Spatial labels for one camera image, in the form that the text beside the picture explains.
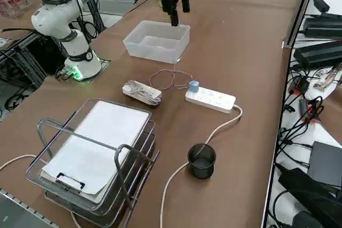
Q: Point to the clear plastic bin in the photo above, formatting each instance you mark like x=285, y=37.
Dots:
x=157, y=43

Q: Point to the red black connector box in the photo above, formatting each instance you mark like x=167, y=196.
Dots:
x=300, y=85

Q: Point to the clipboard with white paper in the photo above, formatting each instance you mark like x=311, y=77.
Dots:
x=107, y=137

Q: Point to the long white power strip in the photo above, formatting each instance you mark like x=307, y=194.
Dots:
x=213, y=101

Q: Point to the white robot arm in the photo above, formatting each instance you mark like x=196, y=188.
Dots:
x=77, y=46

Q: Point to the black bag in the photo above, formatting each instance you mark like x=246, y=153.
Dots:
x=307, y=193

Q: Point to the grey aluminium frame rail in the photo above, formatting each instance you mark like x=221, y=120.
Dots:
x=16, y=209

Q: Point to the pale blue phone charger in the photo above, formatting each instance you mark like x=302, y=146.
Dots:
x=193, y=87

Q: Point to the short white power strip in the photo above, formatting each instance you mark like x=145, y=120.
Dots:
x=141, y=93

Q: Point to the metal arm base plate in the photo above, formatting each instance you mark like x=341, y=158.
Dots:
x=105, y=63

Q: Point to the small black power adapter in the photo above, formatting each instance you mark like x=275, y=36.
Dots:
x=321, y=5

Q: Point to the printed card packet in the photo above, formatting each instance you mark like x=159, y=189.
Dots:
x=327, y=77

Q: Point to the black mesh pen cup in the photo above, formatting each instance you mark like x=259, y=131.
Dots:
x=201, y=164

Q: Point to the flat black box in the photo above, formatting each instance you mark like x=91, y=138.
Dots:
x=327, y=164

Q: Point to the aluminium frame post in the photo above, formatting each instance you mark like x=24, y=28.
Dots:
x=302, y=6

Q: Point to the long black power brick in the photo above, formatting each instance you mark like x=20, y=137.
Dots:
x=324, y=26
x=318, y=54

